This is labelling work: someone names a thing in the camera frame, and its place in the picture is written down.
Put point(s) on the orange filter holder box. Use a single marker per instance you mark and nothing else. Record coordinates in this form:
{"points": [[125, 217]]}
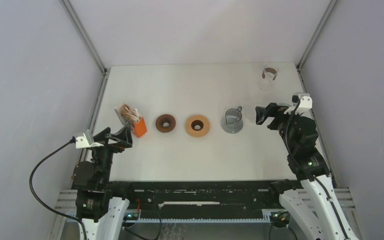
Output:
{"points": [[139, 128]]}

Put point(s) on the clear glass with brown band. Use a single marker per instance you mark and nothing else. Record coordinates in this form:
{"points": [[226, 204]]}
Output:
{"points": [[268, 76]]}

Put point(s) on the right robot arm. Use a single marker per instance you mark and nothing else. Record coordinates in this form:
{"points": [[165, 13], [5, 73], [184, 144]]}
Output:
{"points": [[326, 220]]}

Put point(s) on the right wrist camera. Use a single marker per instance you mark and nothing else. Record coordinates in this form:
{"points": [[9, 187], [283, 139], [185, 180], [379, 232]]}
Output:
{"points": [[301, 103]]}

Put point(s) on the grey glass carafe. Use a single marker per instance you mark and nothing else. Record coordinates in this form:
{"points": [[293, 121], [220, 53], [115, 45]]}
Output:
{"points": [[232, 121]]}

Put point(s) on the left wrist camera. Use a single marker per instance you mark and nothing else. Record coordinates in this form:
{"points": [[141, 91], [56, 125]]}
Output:
{"points": [[85, 140]]}

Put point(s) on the clear glass dripper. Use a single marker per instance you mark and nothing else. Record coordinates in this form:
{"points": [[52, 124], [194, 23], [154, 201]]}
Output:
{"points": [[249, 113]]}

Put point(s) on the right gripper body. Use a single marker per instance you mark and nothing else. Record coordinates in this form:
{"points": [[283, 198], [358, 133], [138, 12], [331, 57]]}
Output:
{"points": [[277, 111]]}

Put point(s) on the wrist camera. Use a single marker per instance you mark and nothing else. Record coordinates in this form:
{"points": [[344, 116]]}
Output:
{"points": [[85, 140], [301, 103]]}

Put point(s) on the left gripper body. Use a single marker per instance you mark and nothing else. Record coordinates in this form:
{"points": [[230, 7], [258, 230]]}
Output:
{"points": [[104, 154]]}

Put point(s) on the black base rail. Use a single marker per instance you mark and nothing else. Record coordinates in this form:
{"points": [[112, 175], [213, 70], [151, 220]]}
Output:
{"points": [[237, 201]]}

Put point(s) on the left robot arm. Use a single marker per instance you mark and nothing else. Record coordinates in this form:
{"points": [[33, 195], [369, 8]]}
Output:
{"points": [[96, 185]]}

